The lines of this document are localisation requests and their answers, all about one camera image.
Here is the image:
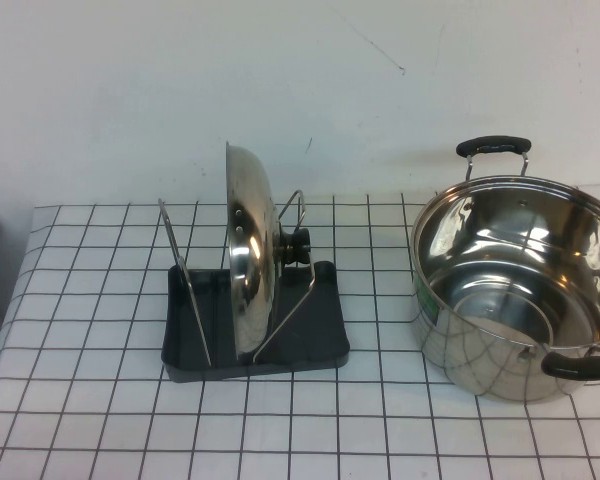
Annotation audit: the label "stainless steel lid black knob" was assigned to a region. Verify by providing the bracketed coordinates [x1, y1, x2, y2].
[223, 140, 314, 362]

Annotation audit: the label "white black-grid tablecloth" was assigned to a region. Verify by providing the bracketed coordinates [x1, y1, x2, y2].
[0, 183, 600, 480]

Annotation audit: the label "black tray wire lid rack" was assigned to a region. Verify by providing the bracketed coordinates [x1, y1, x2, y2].
[157, 188, 352, 385]

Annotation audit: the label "stainless steel pot black handles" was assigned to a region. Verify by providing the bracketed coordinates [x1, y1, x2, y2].
[410, 133, 600, 405]

